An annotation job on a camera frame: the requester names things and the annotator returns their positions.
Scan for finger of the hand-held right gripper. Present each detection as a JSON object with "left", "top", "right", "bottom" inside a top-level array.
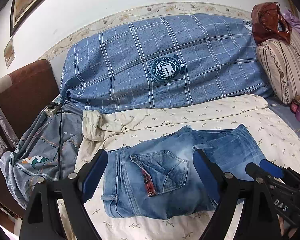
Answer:
[
  {"left": 245, "top": 162, "right": 278, "bottom": 188},
  {"left": 259, "top": 158, "right": 294, "bottom": 180}
]

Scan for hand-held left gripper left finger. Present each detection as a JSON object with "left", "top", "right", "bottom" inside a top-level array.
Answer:
[{"left": 19, "top": 149, "right": 108, "bottom": 240}]

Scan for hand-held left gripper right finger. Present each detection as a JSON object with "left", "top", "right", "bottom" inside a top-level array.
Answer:
[{"left": 192, "top": 149, "right": 283, "bottom": 240}]

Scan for blue denim pants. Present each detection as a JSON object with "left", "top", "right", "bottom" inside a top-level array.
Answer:
[{"left": 101, "top": 124, "right": 268, "bottom": 220}]

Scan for cream leaf-print blanket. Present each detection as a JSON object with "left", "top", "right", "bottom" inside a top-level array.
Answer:
[{"left": 57, "top": 94, "right": 300, "bottom": 240}]

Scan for small dark red bottle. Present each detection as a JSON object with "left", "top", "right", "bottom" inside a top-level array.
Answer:
[{"left": 290, "top": 95, "right": 300, "bottom": 114}]

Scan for grey patterned quilt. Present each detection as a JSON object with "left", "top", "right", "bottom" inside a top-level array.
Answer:
[{"left": 0, "top": 100, "right": 84, "bottom": 209}]

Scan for white power strip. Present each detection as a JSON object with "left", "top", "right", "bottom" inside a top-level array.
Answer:
[{"left": 45, "top": 97, "right": 63, "bottom": 117}]

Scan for striped floral pillow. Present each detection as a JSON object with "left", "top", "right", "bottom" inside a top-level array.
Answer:
[{"left": 256, "top": 31, "right": 300, "bottom": 105}]

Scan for blue plaid bedding roll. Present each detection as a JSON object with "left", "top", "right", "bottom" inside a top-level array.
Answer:
[{"left": 59, "top": 14, "right": 273, "bottom": 114}]

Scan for brown headboard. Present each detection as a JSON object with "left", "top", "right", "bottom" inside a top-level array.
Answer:
[{"left": 0, "top": 59, "right": 60, "bottom": 153}]

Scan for grey hanging cloth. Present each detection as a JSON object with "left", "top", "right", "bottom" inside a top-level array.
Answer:
[{"left": 0, "top": 81, "right": 19, "bottom": 157}]

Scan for red-brown plastic bag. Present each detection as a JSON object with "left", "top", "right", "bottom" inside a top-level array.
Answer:
[{"left": 251, "top": 2, "right": 293, "bottom": 45}]

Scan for purple cloth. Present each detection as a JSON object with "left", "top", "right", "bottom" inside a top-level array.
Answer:
[{"left": 281, "top": 8, "right": 300, "bottom": 40}]

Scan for large framed picture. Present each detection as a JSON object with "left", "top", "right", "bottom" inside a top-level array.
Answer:
[{"left": 10, "top": 0, "right": 73, "bottom": 37}]

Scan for black power cable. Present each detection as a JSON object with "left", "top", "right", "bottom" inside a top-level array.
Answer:
[{"left": 55, "top": 102, "right": 64, "bottom": 180}]

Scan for small wall picture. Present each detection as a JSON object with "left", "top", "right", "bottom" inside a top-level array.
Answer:
[{"left": 3, "top": 38, "right": 15, "bottom": 68}]

